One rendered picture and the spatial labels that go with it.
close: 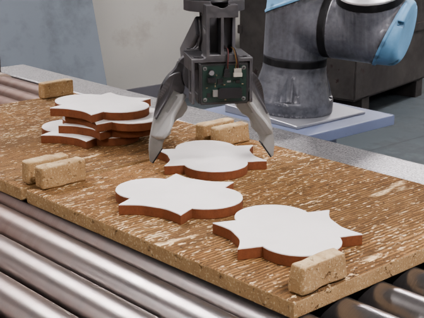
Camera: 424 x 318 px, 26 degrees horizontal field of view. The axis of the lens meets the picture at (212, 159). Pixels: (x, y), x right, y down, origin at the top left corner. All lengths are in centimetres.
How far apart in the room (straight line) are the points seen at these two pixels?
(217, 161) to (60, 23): 393
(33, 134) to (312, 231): 55
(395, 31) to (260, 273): 81
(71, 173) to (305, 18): 67
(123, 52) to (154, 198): 472
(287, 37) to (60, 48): 342
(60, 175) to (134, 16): 467
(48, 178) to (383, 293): 41
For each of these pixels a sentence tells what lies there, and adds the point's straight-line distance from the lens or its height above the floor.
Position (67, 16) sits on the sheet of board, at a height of 65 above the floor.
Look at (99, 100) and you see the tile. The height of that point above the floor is 98.
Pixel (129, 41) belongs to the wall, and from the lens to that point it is 570.
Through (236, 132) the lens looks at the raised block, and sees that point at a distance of 122.
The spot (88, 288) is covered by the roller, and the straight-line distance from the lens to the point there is 83.
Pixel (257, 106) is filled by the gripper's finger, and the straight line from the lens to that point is 112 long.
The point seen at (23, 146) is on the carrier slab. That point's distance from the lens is 125.
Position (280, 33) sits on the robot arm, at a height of 103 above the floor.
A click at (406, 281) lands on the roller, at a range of 87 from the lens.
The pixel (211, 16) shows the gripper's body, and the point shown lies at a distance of 103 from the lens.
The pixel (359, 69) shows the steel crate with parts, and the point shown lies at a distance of 543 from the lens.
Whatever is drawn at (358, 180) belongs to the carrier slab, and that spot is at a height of 94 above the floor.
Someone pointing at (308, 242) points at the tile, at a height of 95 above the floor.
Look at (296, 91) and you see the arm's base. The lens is 163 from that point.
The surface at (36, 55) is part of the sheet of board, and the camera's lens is 490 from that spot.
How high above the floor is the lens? 125
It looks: 16 degrees down
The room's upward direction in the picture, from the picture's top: straight up
